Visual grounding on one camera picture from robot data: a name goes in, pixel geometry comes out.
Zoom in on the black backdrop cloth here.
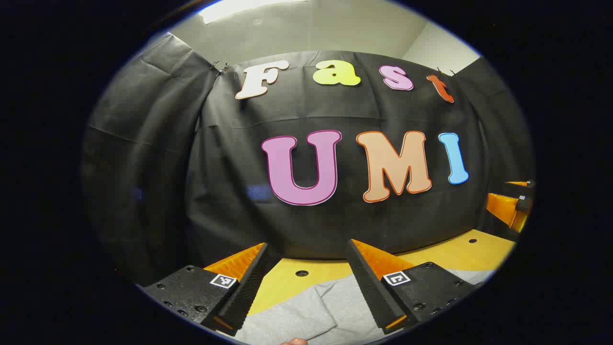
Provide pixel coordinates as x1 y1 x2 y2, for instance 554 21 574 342
81 33 534 288

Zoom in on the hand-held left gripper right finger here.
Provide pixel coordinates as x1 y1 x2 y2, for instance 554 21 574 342
346 238 480 335

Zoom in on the grey zip-neck sweatshirt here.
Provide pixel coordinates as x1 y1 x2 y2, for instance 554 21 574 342
235 268 496 345

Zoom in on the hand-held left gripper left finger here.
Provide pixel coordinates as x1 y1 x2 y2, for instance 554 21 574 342
143 242 284 337

